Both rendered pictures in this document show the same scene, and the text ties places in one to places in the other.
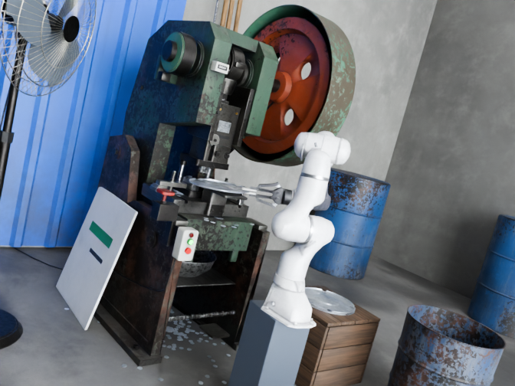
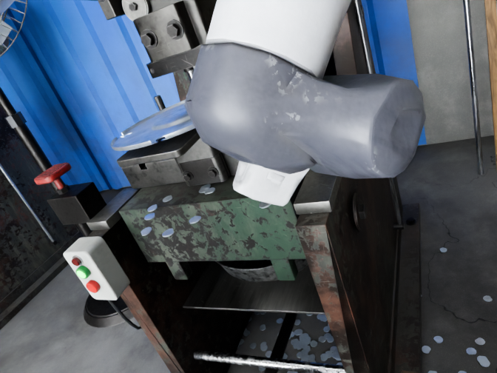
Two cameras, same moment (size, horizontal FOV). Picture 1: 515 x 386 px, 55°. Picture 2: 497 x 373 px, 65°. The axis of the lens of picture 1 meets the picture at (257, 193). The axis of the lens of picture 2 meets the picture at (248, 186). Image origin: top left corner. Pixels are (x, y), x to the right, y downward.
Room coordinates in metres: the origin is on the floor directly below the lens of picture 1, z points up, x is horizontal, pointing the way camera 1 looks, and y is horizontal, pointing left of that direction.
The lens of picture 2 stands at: (2.16, -0.55, 0.96)
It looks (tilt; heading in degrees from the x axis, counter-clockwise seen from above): 26 degrees down; 74
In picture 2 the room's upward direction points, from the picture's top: 21 degrees counter-clockwise
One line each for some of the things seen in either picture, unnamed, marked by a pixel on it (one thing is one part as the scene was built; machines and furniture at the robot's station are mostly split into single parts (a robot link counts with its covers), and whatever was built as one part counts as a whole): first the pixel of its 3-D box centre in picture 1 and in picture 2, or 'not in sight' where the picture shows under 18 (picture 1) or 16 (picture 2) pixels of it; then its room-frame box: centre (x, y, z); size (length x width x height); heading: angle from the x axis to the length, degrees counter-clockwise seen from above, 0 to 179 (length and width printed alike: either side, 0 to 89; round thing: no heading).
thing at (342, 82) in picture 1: (263, 83); not in sight; (2.73, 0.11, 1.33); 1.03 x 0.28 x 0.82; 43
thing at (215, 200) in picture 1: (218, 202); (193, 154); (2.29, 0.17, 0.72); 0.25 x 0.14 x 0.14; 43
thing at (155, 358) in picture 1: (125, 232); (201, 193); (2.34, 0.58, 0.45); 0.92 x 0.12 x 0.90; 43
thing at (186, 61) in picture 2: (204, 164); (204, 55); (2.43, 0.29, 0.86); 0.20 x 0.16 x 0.05; 133
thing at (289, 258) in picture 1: (306, 246); not in sight; (1.86, -0.23, 0.71); 0.18 x 0.11 x 0.25; 114
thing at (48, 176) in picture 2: (164, 198); (60, 184); (2.03, 0.37, 0.72); 0.07 x 0.06 x 0.08; 43
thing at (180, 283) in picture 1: (178, 269); (279, 251); (2.43, 0.30, 0.31); 0.43 x 0.42 x 0.01; 133
